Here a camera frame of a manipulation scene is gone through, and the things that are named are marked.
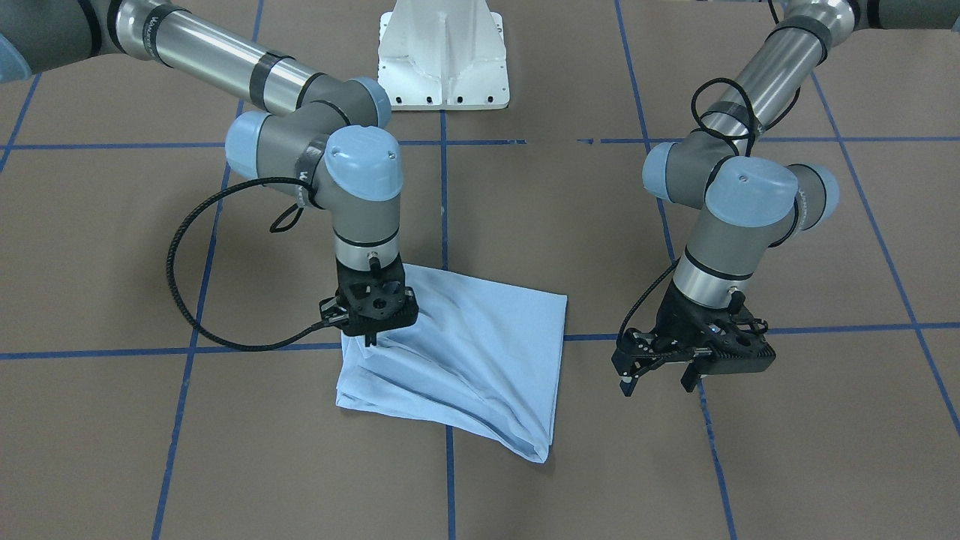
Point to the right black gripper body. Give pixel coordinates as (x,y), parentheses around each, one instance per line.
(328,307)

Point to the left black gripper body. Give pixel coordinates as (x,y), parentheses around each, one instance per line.
(677,313)

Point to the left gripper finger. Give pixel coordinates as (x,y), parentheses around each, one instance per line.
(637,353)
(690,378)

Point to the light blue t-shirt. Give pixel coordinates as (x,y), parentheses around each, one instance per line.
(483,356)

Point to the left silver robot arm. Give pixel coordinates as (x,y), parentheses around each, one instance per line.
(746,204)

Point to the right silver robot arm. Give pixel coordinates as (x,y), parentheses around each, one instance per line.
(321,140)

